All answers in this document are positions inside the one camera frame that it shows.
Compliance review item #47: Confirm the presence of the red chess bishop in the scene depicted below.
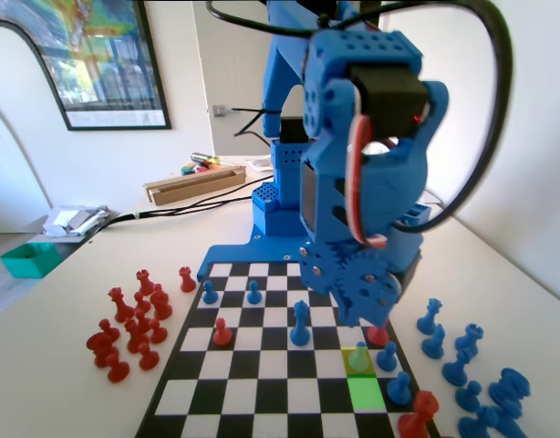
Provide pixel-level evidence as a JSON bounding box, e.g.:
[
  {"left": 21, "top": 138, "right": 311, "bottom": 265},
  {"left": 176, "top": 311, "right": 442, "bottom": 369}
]
[
  {"left": 124, "top": 318, "right": 149, "bottom": 355},
  {"left": 367, "top": 321, "right": 390, "bottom": 348}
]

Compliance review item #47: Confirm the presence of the blue chess king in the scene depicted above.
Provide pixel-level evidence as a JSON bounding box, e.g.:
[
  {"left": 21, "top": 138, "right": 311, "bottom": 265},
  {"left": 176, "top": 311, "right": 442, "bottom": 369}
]
[{"left": 289, "top": 300, "right": 313, "bottom": 348}]

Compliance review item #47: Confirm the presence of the blue chess queen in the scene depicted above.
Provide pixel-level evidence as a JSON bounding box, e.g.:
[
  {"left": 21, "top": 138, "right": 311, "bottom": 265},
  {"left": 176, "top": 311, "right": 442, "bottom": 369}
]
[{"left": 416, "top": 298, "right": 444, "bottom": 335}]

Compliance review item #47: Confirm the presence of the blue chess knight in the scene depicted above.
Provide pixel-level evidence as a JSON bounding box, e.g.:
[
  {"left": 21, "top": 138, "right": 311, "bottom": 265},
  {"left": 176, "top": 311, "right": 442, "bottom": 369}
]
[{"left": 420, "top": 324, "right": 447, "bottom": 360}]

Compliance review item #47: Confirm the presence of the blue chess rook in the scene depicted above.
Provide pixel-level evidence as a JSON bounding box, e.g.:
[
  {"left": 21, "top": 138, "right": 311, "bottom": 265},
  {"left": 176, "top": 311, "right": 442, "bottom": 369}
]
[{"left": 453, "top": 322, "right": 485, "bottom": 358}]

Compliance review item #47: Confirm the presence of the blue chess bishop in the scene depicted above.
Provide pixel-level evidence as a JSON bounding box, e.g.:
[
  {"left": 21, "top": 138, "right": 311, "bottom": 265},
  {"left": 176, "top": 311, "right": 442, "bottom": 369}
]
[{"left": 441, "top": 349, "right": 472, "bottom": 387}]

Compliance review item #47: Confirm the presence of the red chess rook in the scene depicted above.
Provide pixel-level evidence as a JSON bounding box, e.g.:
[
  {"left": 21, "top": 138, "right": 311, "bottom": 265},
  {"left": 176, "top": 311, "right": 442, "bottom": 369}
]
[
  {"left": 136, "top": 268, "right": 155, "bottom": 297},
  {"left": 178, "top": 266, "right": 198, "bottom": 294}
]

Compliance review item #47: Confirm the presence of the red chess king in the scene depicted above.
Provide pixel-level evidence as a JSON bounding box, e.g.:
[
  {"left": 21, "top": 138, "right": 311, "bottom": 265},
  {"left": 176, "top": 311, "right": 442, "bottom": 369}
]
[{"left": 397, "top": 390, "right": 441, "bottom": 438}]

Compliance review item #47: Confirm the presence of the blue chess piece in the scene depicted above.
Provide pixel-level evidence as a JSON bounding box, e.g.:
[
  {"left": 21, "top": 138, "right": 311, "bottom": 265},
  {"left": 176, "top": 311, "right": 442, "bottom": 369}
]
[
  {"left": 478, "top": 404, "right": 501, "bottom": 438},
  {"left": 488, "top": 367, "right": 532, "bottom": 417},
  {"left": 494, "top": 410, "right": 531, "bottom": 438},
  {"left": 457, "top": 415, "right": 486, "bottom": 438}
]

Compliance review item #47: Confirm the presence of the white tray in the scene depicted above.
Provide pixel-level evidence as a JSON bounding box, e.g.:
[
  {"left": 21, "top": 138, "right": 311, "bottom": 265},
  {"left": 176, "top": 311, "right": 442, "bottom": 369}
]
[{"left": 244, "top": 156, "right": 275, "bottom": 172}]

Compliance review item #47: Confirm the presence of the black white chessboard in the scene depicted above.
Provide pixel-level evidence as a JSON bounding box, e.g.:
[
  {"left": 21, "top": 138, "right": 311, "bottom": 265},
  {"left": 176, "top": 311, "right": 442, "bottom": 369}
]
[{"left": 133, "top": 261, "right": 443, "bottom": 438}]

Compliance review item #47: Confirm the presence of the long cardboard box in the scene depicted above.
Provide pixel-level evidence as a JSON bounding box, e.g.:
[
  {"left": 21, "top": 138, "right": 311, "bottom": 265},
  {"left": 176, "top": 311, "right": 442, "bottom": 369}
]
[{"left": 142, "top": 164, "right": 247, "bottom": 207}]

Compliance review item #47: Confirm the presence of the grey paper pile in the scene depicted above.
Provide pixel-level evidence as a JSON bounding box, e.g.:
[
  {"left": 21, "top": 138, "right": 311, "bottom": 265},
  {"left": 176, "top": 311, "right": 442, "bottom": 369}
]
[{"left": 41, "top": 204, "right": 110, "bottom": 239}]

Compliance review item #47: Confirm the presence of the teal plastic bin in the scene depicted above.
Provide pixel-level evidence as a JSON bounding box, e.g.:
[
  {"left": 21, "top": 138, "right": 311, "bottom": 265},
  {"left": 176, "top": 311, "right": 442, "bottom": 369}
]
[{"left": 0, "top": 242, "right": 63, "bottom": 280}]

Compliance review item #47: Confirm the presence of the black framed poster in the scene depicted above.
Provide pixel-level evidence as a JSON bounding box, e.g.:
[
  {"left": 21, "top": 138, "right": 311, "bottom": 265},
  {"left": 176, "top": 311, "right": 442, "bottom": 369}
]
[{"left": 0, "top": 0, "right": 172, "bottom": 132}]

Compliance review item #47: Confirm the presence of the red white servo cable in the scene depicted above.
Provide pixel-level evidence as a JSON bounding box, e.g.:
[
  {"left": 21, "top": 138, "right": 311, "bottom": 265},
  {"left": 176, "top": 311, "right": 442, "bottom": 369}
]
[{"left": 346, "top": 113, "right": 391, "bottom": 251}]

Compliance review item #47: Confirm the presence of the black power cable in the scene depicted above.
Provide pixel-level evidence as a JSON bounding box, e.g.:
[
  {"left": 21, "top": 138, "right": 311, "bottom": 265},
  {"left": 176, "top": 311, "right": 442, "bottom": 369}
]
[
  {"left": 97, "top": 174, "right": 275, "bottom": 230},
  {"left": 138, "top": 193, "right": 258, "bottom": 218}
]

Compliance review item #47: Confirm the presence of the thick black camera cable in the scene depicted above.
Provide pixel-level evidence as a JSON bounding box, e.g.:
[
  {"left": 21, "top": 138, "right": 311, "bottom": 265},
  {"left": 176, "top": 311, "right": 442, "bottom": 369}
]
[{"left": 205, "top": 0, "right": 514, "bottom": 235}]

